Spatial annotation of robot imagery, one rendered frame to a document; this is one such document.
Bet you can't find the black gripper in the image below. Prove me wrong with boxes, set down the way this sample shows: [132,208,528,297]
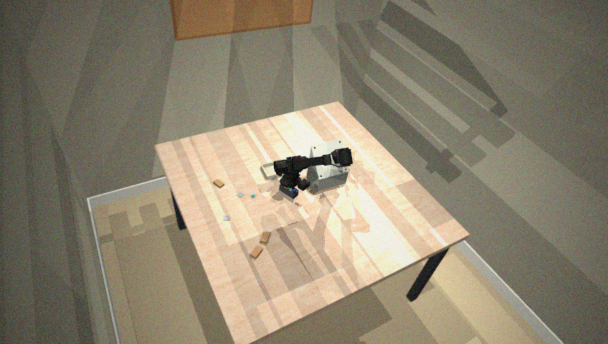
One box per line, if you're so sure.
[276,171,310,191]

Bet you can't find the beige shallow open tray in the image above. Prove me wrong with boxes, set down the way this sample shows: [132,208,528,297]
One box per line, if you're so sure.
[261,162,284,180]

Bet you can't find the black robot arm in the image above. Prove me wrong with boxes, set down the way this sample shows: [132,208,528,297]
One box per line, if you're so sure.
[273,148,353,188]

